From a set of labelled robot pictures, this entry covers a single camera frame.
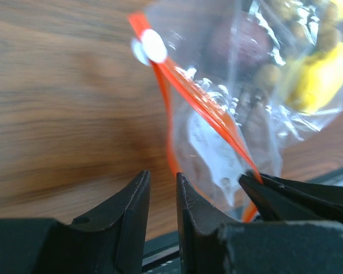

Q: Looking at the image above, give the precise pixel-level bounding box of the dark purple fake fruit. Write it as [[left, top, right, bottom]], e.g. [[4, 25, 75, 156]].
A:
[[204, 11, 273, 79]]

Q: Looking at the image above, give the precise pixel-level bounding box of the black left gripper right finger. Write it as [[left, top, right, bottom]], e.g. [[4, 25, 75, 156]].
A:
[[177, 173, 343, 273]]

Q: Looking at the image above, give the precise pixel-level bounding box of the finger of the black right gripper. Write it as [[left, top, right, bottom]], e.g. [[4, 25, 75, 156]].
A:
[[239, 171, 343, 224]]

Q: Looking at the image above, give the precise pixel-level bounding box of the brown fake longan bunch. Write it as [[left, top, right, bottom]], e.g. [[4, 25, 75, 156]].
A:
[[234, 1, 343, 163]]

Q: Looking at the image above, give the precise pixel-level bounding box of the yellow fake bell pepper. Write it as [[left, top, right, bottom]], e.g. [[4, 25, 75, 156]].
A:
[[282, 1, 343, 114]]

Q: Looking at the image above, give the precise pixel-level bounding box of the clear zip top bag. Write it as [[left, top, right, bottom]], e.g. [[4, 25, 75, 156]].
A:
[[127, 0, 343, 223]]

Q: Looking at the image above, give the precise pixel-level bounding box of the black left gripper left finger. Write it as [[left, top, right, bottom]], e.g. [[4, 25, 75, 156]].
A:
[[0, 171, 150, 273]]

